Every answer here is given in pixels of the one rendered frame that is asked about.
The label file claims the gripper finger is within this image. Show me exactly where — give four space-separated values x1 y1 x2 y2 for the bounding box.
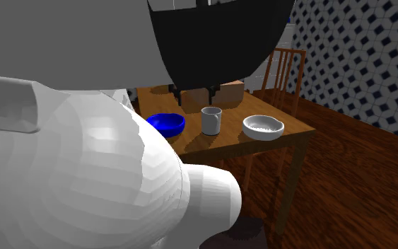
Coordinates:
207 83 222 105
168 83 183 107

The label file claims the brown cardboard box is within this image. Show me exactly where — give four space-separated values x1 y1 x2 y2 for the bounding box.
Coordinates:
180 79 246 115

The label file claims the grey mug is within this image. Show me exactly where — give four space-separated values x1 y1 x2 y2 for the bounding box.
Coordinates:
200 106 223 137

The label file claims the blue bowl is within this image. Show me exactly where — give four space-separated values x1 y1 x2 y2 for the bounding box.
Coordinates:
146 112 187 139

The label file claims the wooden table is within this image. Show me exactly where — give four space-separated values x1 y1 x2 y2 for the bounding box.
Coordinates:
131 81 317 236

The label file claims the white bowl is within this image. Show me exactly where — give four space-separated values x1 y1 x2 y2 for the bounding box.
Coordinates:
242 115 286 142

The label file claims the wooden chair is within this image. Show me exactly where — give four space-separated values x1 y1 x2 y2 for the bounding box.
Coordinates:
242 47 308 193

